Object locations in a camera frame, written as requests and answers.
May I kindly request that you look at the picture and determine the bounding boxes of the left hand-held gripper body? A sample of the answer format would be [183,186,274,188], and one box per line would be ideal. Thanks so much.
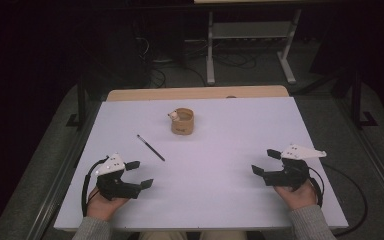
[94,152,143,202]

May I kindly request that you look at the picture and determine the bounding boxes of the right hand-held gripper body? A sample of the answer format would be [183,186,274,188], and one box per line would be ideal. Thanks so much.
[262,143,328,192]

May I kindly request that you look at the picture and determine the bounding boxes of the thin black pen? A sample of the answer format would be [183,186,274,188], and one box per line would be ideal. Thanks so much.
[136,133,167,163]

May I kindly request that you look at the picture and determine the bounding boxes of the person's left hand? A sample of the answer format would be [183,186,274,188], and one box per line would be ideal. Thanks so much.
[86,187,130,223]

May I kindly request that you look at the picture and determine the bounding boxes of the person's right hand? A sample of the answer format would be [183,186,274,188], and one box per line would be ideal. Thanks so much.
[273,181,318,212]

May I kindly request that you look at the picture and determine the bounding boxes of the black metal stand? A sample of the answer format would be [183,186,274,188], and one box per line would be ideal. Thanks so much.
[350,68,380,130]
[65,74,88,129]

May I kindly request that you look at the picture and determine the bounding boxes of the wooden table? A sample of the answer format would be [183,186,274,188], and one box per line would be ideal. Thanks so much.
[106,84,290,102]

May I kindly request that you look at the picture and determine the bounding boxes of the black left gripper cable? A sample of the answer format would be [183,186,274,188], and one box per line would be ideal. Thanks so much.
[80,155,110,218]

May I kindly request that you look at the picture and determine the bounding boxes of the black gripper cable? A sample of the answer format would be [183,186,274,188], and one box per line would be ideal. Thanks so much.
[80,155,110,218]
[308,162,369,238]

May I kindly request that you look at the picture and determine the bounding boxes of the metal floor rail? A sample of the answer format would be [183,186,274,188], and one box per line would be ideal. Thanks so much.
[33,99,102,240]
[333,98,384,216]

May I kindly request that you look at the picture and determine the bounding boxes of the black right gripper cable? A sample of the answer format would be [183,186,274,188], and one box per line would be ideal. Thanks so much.
[308,162,369,238]

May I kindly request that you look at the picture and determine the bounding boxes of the black floor cables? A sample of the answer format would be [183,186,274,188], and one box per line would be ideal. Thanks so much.
[131,18,259,89]

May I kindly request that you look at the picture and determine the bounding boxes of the white metal desk frame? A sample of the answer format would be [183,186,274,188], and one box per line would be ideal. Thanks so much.
[193,0,314,86]

